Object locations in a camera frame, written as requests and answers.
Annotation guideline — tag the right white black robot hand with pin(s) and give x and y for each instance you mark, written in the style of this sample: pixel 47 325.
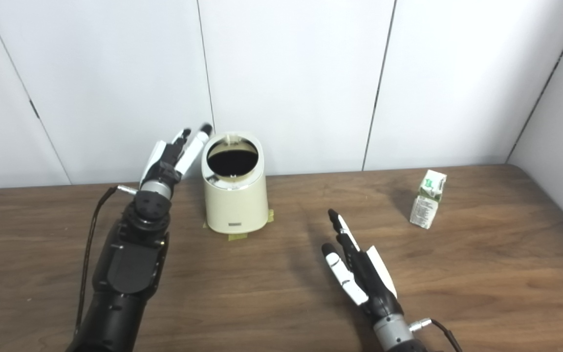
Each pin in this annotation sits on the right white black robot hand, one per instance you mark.
pixel 374 286

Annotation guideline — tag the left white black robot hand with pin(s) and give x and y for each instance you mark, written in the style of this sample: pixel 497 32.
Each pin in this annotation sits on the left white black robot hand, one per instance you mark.
pixel 164 166

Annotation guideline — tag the cream-colored round bin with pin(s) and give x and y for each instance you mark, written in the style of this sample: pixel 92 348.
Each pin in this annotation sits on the cream-colored round bin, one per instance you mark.
pixel 235 205

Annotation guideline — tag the white green milk carton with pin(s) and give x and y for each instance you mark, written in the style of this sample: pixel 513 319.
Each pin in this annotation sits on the white green milk carton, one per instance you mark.
pixel 425 205

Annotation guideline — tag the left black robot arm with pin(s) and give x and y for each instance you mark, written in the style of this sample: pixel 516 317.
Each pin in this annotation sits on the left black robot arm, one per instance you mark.
pixel 130 264

